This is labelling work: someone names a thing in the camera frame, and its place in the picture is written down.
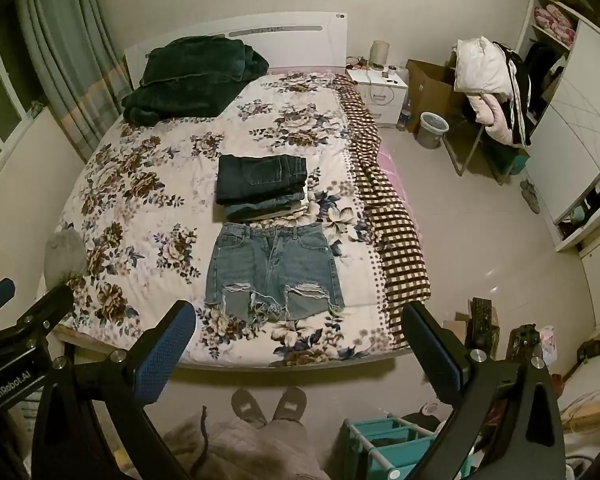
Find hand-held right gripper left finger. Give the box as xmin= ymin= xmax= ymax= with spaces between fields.
xmin=30 ymin=300 xmax=197 ymax=480

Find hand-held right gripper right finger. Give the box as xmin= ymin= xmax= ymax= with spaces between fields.
xmin=401 ymin=301 xmax=567 ymax=480

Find light blue ripped denim shorts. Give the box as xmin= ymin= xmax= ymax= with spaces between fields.
xmin=204 ymin=223 xmax=346 ymax=327

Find grey fluffy cloth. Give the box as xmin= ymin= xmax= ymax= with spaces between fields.
xmin=46 ymin=230 xmax=89 ymax=287

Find black keyboard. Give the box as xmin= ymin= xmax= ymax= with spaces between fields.
xmin=470 ymin=297 xmax=497 ymax=349

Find black device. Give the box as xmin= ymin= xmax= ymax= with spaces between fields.
xmin=509 ymin=325 xmax=542 ymax=362

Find teal fabric storage rack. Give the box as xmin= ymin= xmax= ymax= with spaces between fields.
xmin=342 ymin=411 xmax=457 ymax=480

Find person's left slipper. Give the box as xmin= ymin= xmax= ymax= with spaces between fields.
xmin=231 ymin=388 xmax=267 ymax=429

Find person's slipper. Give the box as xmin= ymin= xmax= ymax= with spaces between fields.
xmin=231 ymin=388 xmax=267 ymax=429
xmin=272 ymin=386 xmax=307 ymax=424

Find white pink packet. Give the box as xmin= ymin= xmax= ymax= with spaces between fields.
xmin=537 ymin=327 xmax=559 ymax=362

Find person's right slipper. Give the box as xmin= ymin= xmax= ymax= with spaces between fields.
xmin=272 ymin=386 xmax=307 ymax=424

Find person's beige trouser legs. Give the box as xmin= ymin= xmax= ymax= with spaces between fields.
xmin=160 ymin=416 xmax=332 ymax=480

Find floral printed blanket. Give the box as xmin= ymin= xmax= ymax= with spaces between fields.
xmin=55 ymin=72 xmax=383 ymax=367

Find brown checked bed sheet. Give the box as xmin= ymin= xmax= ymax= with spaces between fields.
xmin=334 ymin=74 xmax=432 ymax=350

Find wooden board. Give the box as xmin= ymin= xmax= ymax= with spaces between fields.
xmin=560 ymin=385 xmax=600 ymax=423

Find pair of grey shoes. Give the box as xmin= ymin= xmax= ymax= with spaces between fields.
xmin=520 ymin=180 xmax=544 ymax=214

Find folded blue jeans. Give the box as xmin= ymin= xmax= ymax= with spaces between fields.
xmin=222 ymin=191 xmax=308 ymax=221

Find metal folding chair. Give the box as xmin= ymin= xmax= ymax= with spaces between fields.
xmin=442 ymin=107 xmax=512 ymax=186

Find folded dark jeans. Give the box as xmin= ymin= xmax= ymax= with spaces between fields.
xmin=216 ymin=155 xmax=309 ymax=206

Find green plastic tub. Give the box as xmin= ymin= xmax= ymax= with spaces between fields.
xmin=495 ymin=149 xmax=529 ymax=177

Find grey waste bin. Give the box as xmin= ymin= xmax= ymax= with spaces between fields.
xmin=417 ymin=111 xmax=450 ymax=150

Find pale pink garment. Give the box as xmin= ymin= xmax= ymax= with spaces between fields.
xmin=467 ymin=91 xmax=517 ymax=147

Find grey green curtain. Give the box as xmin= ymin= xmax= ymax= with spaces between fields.
xmin=14 ymin=0 xmax=134 ymax=162

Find white nightstand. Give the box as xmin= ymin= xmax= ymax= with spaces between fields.
xmin=346 ymin=66 xmax=409 ymax=130

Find brown cardboard box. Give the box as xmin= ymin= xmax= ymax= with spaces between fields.
xmin=406 ymin=59 xmax=469 ymax=117

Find white wardrobe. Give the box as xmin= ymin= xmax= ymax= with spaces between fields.
xmin=514 ymin=0 xmax=600 ymax=254

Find dark green fleece blanket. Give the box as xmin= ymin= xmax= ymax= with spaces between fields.
xmin=121 ymin=35 xmax=270 ymax=126

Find black jacket with white stripes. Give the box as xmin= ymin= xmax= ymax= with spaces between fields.
xmin=494 ymin=42 xmax=534 ymax=147

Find white padded jacket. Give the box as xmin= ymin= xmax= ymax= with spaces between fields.
xmin=453 ymin=37 xmax=512 ymax=99

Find floral bed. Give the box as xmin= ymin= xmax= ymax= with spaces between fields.
xmin=55 ymin=12 xmax=431 ymax=373

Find pink folded bedding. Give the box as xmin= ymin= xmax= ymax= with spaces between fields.
xmin=533 ymin=4 xmax=577 ymax=44

